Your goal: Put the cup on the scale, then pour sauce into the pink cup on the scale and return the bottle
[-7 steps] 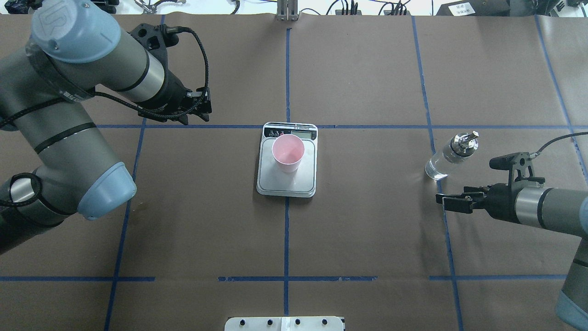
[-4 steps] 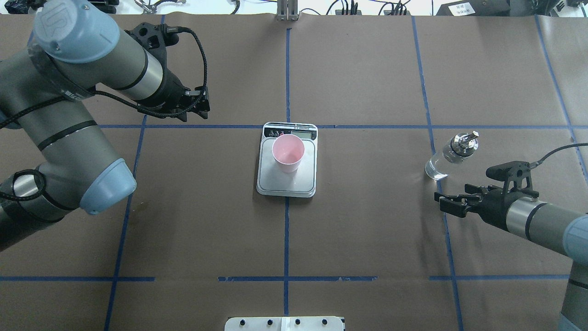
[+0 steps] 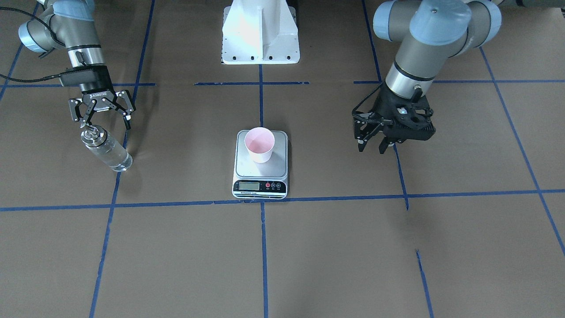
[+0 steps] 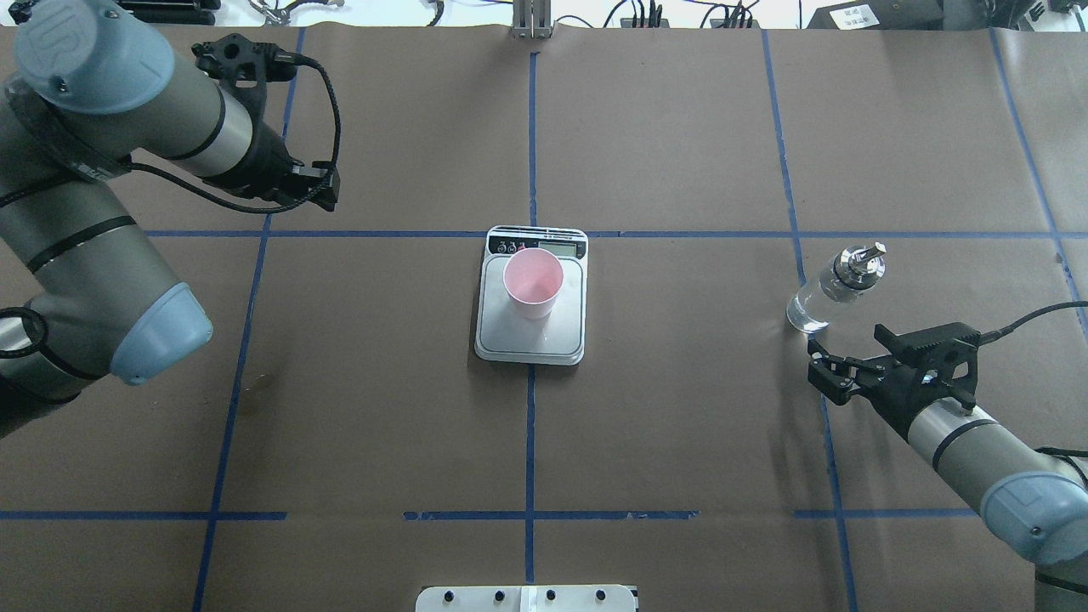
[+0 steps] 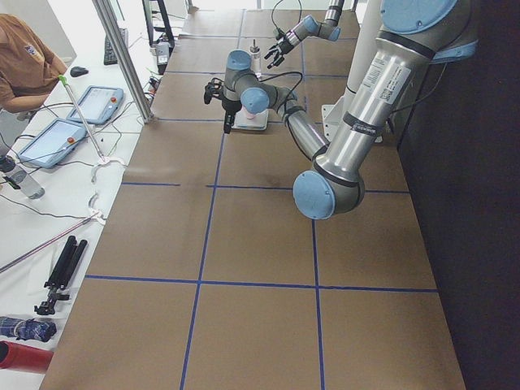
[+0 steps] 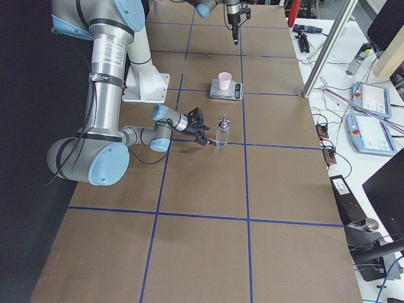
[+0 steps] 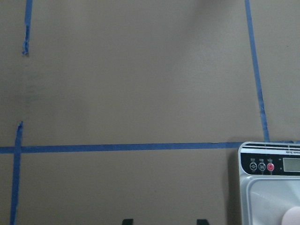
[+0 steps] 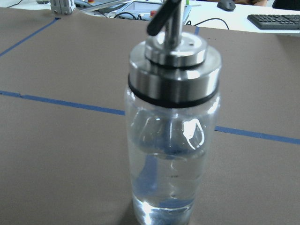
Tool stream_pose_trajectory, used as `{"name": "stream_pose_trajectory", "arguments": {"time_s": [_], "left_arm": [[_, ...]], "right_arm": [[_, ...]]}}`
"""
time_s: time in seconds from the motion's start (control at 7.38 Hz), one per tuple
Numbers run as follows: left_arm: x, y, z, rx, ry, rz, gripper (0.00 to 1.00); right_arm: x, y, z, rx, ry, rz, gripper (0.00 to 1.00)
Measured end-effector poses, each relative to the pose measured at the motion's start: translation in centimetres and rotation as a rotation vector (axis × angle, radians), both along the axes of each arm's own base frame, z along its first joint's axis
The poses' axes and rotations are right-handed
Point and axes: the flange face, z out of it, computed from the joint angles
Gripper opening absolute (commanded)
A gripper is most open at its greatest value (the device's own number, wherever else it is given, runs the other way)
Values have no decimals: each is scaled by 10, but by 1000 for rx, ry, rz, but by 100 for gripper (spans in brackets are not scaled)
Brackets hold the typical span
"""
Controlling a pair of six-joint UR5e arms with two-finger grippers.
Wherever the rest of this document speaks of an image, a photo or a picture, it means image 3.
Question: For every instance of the glass sauce bottle steel cap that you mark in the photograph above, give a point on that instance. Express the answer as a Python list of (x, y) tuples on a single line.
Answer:
[(106, 148)]

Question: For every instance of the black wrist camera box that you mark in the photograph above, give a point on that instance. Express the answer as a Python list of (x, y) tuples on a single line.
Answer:
[(82, 75)]

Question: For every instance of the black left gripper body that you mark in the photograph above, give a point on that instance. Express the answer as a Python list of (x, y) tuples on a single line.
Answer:
[(383, 104)]

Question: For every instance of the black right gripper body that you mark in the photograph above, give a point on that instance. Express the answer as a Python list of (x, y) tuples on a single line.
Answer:
[(99, 90)]

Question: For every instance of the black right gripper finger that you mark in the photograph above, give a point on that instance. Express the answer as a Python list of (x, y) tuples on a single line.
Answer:
[(81, 111), (124, 104)]

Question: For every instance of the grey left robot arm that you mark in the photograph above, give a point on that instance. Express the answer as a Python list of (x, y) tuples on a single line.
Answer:
[(430, 32)]

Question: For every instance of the white digital kitchen scale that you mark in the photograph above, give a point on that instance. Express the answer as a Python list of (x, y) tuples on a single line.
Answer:
[(268, 180)]

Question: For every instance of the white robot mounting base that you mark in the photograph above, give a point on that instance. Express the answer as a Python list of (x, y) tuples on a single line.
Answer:
[(260, 32)]

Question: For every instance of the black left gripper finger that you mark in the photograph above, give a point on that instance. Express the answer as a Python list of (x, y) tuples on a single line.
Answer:
[(364, 133), (385, 143)]

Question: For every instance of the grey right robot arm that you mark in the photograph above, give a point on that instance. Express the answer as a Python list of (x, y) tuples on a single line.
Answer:
[(69, 25)]

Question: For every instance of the pink paper cup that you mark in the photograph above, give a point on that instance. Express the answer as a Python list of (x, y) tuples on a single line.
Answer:
[(259, 143)]

